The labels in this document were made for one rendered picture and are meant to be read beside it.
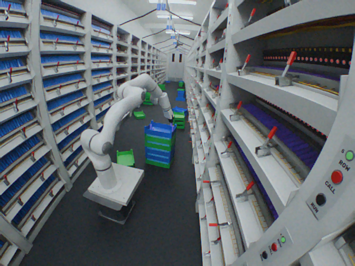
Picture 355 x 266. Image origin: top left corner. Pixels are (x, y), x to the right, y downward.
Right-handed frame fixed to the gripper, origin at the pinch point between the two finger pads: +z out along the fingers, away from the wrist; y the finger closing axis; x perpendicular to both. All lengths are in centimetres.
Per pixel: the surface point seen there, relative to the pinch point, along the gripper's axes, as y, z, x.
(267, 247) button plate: 109, -56, -61
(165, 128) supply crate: -12.5, 15.5, -1.9
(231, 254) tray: 105, -27, -65
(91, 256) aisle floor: 45, 1, -130
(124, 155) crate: -46, 35, -54
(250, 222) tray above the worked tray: 103, -44, -55
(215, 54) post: 25, -52, 53
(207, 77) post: 22, -32, 41
